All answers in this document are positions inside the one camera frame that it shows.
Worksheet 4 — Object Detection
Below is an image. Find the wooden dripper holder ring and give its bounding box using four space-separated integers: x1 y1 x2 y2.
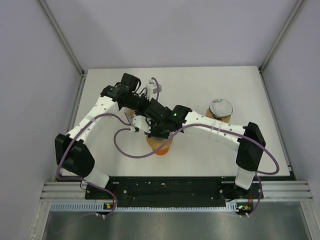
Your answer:
205 106 231 123

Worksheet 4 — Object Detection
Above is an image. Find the orange filter box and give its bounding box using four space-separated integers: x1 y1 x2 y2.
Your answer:
124 108 136 126

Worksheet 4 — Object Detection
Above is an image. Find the orange liquid glass flask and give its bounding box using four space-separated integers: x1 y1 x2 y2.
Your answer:
155 146 170 156

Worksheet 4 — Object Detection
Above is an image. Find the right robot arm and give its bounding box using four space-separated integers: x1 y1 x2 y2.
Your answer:
138 99 266 198

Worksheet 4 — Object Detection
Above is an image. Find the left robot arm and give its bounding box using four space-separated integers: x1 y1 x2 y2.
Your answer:
54 73 162 199

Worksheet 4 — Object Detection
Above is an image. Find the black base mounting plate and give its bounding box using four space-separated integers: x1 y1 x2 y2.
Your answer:
85 176 263 207

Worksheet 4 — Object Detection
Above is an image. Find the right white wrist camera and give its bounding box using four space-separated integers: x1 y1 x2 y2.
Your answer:
131 115 151 134

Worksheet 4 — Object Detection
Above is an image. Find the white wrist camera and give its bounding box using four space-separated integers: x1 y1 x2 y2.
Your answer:
145 77 162 100
131 115 151 134

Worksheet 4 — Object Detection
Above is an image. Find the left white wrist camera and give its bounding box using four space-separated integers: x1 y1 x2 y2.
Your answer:
145 77 162 100

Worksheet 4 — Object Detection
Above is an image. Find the grey slotted cable duct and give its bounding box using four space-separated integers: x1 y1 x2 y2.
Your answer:
50 201 249 213

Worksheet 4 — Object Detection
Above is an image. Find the aluminium front rail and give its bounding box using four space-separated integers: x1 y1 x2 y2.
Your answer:
40 181 313 202

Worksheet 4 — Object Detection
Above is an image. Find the left aluminium frame post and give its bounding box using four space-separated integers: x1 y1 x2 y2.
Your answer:
37 0 85 76

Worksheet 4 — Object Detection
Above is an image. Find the aluminium frame post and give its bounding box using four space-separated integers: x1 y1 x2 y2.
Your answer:
37 0 85 76
258 0 307 73

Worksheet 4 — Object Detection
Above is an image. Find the right aluminium frame post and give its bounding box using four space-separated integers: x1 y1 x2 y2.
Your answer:
258 0 307 73

